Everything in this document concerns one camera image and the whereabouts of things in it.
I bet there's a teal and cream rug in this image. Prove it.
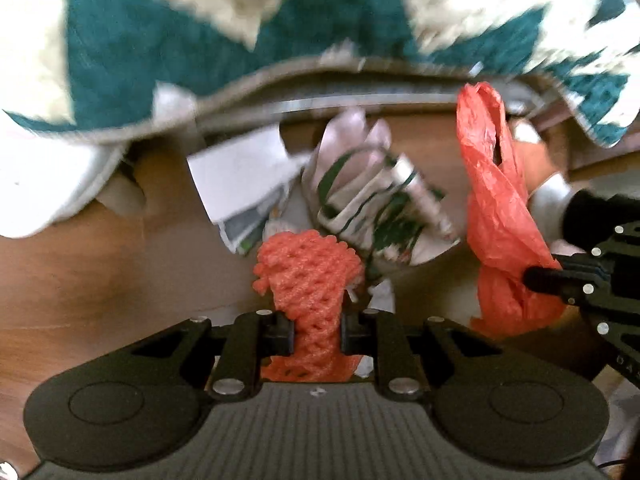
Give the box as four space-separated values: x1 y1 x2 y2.
0 0 640 148

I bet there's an orange foam fruit net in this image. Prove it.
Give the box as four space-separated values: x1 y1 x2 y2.
251 230 367 383

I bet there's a white paper sheet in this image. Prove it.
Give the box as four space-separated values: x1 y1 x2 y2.
186 126 312 226

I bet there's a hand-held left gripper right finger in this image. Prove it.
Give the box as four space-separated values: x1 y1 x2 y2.
340 309 502 402

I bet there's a small white paper scrap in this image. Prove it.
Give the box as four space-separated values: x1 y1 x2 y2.
367 279 397 313

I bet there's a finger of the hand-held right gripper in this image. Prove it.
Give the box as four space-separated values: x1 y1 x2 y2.
521 259 613 312
550 221 640 273

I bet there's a red plastic bag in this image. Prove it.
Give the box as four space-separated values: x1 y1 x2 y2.
455 81 566 338

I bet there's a white and green plastic bag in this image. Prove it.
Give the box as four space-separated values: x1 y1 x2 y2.
299 106 462 267

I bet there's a printed paper packaging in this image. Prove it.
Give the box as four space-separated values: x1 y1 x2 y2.
219 195 296 257

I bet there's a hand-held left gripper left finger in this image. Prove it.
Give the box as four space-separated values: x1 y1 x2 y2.
131 310 295 402

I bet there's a silver round container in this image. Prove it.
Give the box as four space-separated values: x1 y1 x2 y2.
527 172 577 243

